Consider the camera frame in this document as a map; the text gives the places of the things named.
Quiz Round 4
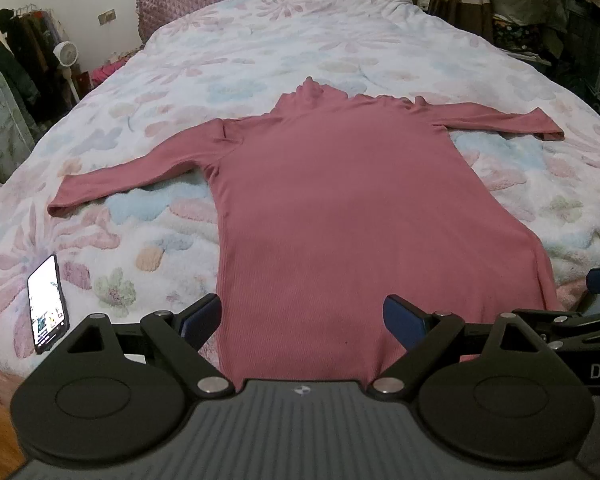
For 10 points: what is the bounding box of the white standing fan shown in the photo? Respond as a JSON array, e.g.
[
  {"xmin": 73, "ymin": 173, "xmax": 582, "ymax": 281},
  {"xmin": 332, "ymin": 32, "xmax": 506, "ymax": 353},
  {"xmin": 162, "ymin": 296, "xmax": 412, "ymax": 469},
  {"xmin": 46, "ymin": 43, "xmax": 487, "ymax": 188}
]
[{"xmin": 54, "ymin": 41, "xmax": 82, "ymax": 107}]

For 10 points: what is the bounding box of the rack of dark clothes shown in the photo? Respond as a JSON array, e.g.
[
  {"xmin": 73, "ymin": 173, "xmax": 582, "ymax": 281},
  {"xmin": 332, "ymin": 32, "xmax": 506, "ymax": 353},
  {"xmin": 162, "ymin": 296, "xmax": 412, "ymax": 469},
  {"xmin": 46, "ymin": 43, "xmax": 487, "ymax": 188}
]
[{"xmin": 0, "ymin": 6, "xmax": 78, "ymax": 128}]

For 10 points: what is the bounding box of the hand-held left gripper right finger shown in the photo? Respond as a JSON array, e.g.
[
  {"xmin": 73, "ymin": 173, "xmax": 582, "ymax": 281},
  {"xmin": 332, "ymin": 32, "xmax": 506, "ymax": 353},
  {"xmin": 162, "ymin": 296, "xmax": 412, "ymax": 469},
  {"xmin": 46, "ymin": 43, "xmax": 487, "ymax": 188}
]
[{"xmin": 372, "ymin": 293, "xmax": 556, "ymax": 396}]

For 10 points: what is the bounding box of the pink long-sleeve top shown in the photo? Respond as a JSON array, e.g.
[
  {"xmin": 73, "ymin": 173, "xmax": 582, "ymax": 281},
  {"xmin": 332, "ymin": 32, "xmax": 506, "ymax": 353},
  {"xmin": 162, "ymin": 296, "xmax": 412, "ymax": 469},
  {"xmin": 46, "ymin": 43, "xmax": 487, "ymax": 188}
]
[{"xmin": 47, "ymin": 76, "xmax": 566, "ymax": 391}]

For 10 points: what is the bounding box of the brown striped cloth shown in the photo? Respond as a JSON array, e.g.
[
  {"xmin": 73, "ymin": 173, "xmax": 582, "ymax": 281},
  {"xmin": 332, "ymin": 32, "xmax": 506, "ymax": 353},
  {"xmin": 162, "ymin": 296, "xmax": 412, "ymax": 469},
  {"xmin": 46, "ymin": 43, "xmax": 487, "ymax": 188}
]
[{"xmin": 426, "ymin": 0, "xmax": 496, "ymax": 43}]

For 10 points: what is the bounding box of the floral fleece blanket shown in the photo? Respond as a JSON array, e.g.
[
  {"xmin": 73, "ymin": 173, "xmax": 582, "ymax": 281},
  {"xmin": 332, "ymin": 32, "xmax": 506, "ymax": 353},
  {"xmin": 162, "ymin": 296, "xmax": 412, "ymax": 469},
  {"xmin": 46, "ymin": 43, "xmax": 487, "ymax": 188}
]
[{"xmin": 0, "ymin": 0, "xmax": 600, "ymax": 406}]

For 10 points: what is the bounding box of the bright pink cloth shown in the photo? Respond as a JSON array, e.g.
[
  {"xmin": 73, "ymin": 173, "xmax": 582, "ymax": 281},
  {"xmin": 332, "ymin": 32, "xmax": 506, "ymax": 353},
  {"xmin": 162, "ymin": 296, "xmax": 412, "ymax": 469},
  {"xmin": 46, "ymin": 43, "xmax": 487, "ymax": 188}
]
[{"xmin": 91, "ymin": 56, "xmax": 131, "ymax": 88}]

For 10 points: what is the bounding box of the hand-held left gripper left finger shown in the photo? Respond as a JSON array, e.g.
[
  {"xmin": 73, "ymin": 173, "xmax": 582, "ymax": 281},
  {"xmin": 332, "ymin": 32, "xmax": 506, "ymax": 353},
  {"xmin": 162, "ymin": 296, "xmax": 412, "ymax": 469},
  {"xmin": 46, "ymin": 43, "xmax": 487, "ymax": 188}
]
[{"xmin": 55, "ymin": 293, "xmax": 232, "ymax": 397}]

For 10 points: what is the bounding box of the grey quilted cover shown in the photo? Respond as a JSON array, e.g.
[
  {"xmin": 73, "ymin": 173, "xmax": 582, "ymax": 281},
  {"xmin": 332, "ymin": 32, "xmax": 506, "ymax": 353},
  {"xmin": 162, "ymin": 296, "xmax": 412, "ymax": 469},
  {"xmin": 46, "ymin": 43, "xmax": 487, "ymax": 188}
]
[{"xmin": 0, "ymin": 59, "xmax": 37, "ymax": 183}]

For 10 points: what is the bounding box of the black smartphone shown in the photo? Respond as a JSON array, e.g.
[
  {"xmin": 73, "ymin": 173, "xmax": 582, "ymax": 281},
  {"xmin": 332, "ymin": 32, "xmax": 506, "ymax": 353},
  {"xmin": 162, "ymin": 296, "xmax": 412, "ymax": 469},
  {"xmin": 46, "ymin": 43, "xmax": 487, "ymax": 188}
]
[{"xmin": 26, "ymin": 253, "xmax": 71, "ymax": 356}]

